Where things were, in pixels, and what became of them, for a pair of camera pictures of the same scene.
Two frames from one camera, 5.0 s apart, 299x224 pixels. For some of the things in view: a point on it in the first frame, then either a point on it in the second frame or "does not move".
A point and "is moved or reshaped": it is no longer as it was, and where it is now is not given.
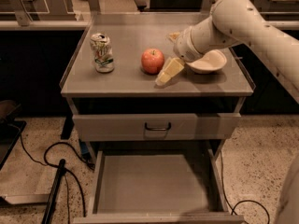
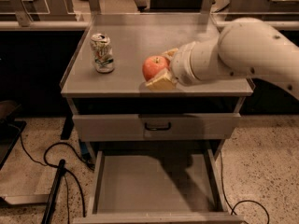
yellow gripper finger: x=174 y=35 to x=170 y=53
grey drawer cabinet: x=157 y=126 does not move
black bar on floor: x=49 y=213 does not move
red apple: x=152 y=61 is moved or reshaped
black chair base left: x=10 y=129 does not move
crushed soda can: x=103 y=52 does not move
